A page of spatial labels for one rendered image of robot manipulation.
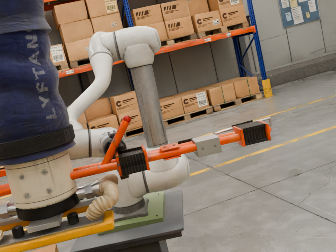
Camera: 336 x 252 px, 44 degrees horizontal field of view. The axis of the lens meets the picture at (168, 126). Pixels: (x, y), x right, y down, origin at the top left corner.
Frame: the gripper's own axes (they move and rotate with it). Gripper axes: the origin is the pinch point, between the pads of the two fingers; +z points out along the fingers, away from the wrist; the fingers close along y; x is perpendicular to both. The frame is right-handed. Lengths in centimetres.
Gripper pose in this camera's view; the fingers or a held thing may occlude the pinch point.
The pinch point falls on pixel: (121, 159)
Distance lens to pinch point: 122.4
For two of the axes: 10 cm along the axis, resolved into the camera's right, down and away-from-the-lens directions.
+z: 2.2, 1.1, -9.7
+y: 2.3, 9.6, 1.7
